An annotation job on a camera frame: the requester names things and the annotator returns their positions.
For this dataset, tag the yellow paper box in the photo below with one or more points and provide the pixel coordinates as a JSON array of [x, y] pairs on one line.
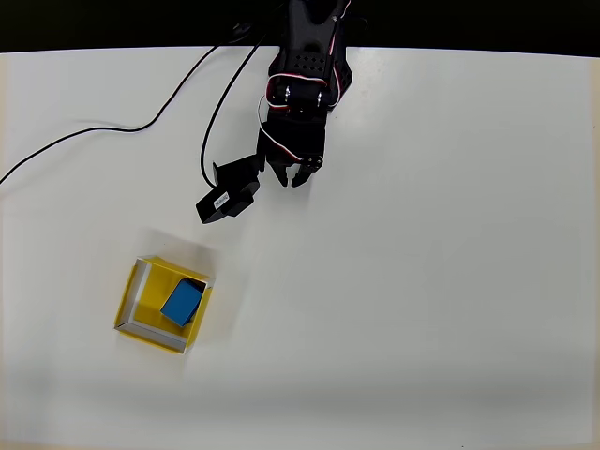
[[145, 300]]

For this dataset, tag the blue cube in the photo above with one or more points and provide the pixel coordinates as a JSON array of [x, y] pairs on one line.
[[182, 302]]

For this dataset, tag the black webcam on bracket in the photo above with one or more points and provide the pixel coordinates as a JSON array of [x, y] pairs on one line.
[[229, 194]]

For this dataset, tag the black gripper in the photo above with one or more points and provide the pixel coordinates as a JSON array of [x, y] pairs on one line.
[[287, 165]]

